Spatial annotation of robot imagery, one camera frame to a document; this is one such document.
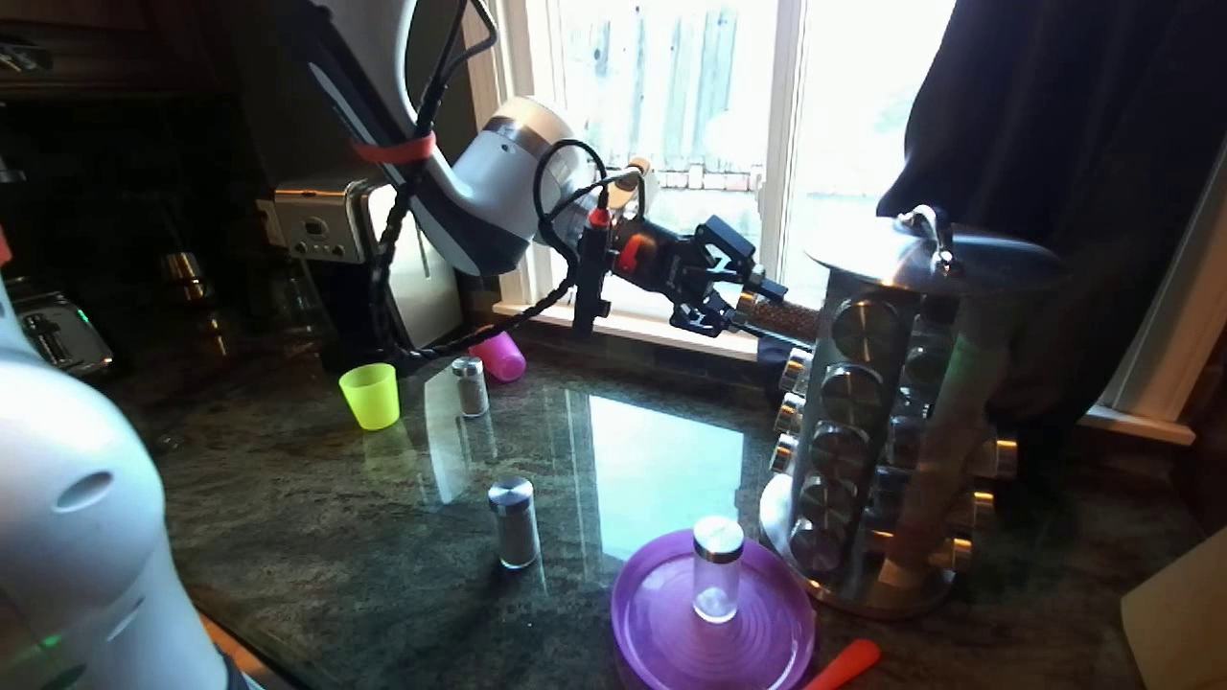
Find orange utensil handle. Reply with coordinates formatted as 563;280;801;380
801;639;880;690

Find silver toaster oven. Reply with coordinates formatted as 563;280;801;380
266;179;461;373

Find spice bottle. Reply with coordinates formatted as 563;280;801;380
450;355;492;417
736;290;822;341

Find pink plastic cup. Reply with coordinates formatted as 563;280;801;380
470;335;526;385

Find silver rotating spice rack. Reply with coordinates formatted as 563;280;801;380
758;208;1063;620

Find dark curtain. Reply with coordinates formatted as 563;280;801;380
877;0;1227;420

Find white window frame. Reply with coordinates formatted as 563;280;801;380
474;0;1224;445

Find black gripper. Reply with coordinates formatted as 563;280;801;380
569;211;786;337

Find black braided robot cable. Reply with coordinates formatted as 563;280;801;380
368;0;616;368

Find green plastic cup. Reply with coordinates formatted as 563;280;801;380
338;360;397;431

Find white cutting board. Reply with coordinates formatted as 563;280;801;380
1118;528;1227;690

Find purple plastic plate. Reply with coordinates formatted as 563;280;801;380
608;528;815;690

